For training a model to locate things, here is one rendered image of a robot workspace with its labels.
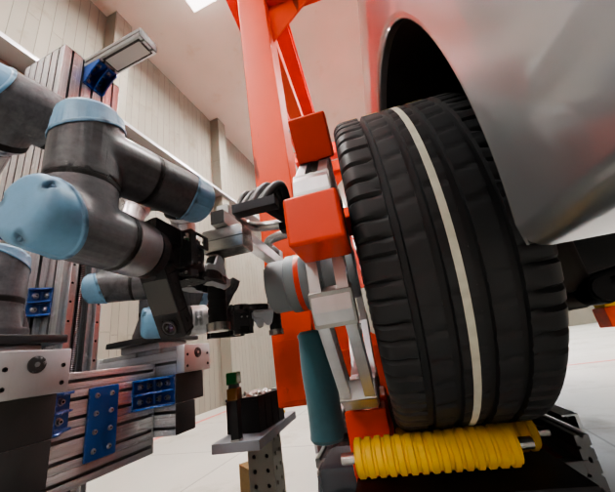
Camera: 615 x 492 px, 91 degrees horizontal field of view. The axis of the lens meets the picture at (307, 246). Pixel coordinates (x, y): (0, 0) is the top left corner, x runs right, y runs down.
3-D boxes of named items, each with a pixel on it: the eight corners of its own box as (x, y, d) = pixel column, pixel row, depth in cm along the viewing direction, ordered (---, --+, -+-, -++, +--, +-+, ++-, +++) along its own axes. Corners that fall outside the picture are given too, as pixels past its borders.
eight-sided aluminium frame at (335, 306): (380, 434, 37) (313, 98, 55) (328, 440, 39) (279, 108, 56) (381, 381, 88) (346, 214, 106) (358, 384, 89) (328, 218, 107)
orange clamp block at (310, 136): (334, 155, 61) (323, 109, 59) (297, 166, 62) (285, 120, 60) (334, 155, 68) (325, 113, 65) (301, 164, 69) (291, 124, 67)
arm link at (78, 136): (128, 155, 46) (124, 221, 42) (37, 110, 36) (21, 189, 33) (162, 133, 43) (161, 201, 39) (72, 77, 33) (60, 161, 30)
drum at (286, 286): (359, 297, 63) (347, 234, 67) (264, 313, 66) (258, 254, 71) (363, 304, 76) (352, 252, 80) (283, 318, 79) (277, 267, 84)
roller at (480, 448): (550, 472, 42) (534, 426, 44) (343, 487, 47) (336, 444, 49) (531, 457, 47) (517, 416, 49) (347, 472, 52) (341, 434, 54)
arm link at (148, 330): (143, 301, 70) (142, 339, 67) (192, 299, 76) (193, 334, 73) (140, 307, 76) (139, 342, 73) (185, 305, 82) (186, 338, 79)
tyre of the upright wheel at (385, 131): (444, 316, 105) (594, 532, 42) (376, 327, 109) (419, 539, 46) (411, 122, 93) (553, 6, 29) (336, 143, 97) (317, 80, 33)
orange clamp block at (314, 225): (352, 254, 45) (346, 234, 37) (303, 265, 47) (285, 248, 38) (344, 212, 47) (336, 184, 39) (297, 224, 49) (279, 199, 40)
